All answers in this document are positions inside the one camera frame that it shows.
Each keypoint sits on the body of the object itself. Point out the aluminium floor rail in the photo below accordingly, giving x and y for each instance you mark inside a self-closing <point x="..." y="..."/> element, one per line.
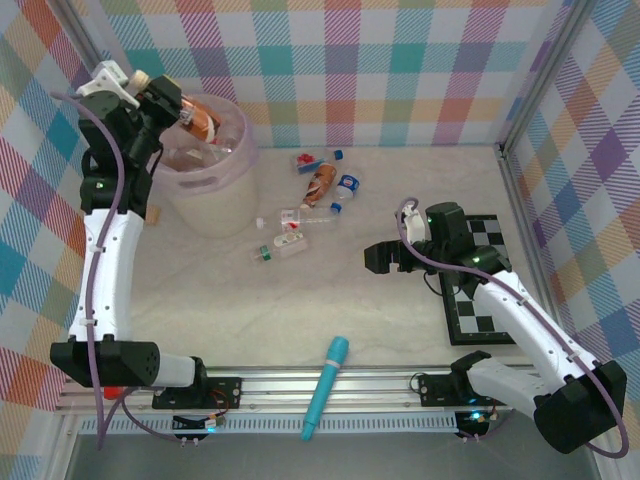
<point x="529" y="225"/>

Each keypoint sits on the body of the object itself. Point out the blue label cola bottle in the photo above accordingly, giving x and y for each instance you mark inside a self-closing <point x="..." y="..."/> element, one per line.
<point x="348" y="182"/>

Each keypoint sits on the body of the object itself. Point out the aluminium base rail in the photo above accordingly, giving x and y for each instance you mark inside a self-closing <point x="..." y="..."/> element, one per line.
<point x="375" y="395"/>

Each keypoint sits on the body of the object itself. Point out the brown label bottle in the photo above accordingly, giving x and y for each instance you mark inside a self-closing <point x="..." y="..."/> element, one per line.
<point x="321" y="182"/>
<point x="200" y="117"/>

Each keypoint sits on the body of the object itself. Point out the small clear bottle green label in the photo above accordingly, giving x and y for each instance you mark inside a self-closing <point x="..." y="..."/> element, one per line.
<point x="265" y="255"/>

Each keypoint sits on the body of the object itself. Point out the clear bottle red blue label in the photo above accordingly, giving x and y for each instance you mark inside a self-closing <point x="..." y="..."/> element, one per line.
<point x="307" y="164"/>

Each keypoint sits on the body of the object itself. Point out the grey metal panel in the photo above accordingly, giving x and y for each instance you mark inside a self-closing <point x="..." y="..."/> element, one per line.
<point x="350" y="460"/>

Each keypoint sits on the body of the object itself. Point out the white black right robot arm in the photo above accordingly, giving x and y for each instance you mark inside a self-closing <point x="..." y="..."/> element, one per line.
<point x="525" y="320"/>

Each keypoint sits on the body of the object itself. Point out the teal marker pen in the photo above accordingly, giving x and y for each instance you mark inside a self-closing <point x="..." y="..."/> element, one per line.
<point x="325" y="385"/>

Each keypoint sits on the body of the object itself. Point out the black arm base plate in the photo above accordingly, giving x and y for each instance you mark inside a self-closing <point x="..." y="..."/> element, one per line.
<point x="225" y="392"/>
<point x="435" y="390"/>

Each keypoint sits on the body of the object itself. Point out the aluminium frame post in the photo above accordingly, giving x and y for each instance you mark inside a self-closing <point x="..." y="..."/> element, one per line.
<point x="545" y="75"/>
<point x="92" y="35"/>

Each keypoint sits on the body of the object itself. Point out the red button block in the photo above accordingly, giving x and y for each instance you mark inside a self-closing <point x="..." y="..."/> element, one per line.
<point x="114" y="393"/>

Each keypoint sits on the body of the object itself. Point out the cream bin with pink liner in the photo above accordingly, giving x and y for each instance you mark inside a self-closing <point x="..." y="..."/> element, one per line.
<point x="215" y="205"/>

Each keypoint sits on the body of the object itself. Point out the white fruit print label bottle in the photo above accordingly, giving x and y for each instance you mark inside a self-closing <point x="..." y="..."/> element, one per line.
<point x="292" y="244"/>

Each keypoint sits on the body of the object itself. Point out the small circuit board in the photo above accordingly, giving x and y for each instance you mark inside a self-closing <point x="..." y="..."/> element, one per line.
<point x="200" y="424"/>
<point x="475" y="419"/>

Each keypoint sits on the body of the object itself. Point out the black white checkerboard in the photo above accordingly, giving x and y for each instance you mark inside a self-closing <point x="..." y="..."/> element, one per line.
<point x="475" y="325"/>

